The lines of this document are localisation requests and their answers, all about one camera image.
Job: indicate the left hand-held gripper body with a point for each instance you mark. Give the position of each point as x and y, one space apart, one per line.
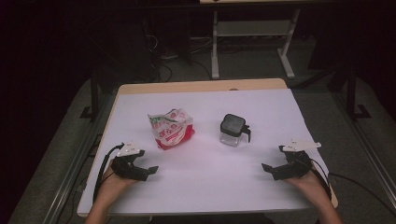
127 169

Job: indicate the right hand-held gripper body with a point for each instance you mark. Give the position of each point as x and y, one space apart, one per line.
294 169

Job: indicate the red and white seasoning bag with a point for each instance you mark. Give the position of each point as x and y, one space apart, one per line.
171 129

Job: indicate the clear jar with black lid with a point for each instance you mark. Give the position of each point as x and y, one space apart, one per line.
233 129

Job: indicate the person's left hand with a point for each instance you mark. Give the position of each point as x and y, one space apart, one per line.
116 186

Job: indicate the person's right hand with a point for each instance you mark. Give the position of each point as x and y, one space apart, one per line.
308 188

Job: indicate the white table sheet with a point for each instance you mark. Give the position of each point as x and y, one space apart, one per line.
202 186

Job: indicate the black metal stand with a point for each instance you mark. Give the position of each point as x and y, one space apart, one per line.
351 93
93 96

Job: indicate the aluminium floor rail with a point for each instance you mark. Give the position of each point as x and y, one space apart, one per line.
73 174
370 155

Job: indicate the white desk frame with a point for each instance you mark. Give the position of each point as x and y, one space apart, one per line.
252 28

